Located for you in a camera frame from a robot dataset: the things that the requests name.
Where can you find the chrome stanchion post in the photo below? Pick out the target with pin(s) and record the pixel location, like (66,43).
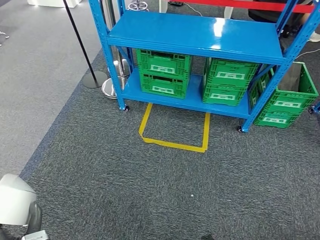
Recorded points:
(109,88)

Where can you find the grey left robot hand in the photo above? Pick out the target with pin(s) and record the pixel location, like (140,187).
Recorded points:
(35,217)

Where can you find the person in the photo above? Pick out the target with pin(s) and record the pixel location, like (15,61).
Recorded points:
(314,37)

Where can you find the black round stool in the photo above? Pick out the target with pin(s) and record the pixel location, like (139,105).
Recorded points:
(137,6)

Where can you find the blue metal shelf rack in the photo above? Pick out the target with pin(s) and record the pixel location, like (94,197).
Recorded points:
(316,107)
(195,33)

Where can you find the black stanchion post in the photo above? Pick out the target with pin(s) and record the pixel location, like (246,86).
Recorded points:
(95,79)

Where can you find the grey sheet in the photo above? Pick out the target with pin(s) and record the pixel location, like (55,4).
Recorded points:
(291,78)

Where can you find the red barrier tape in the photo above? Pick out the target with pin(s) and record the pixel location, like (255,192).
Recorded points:
(250,5)

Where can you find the white curved plastic part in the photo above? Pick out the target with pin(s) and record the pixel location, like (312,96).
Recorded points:
(15,198)

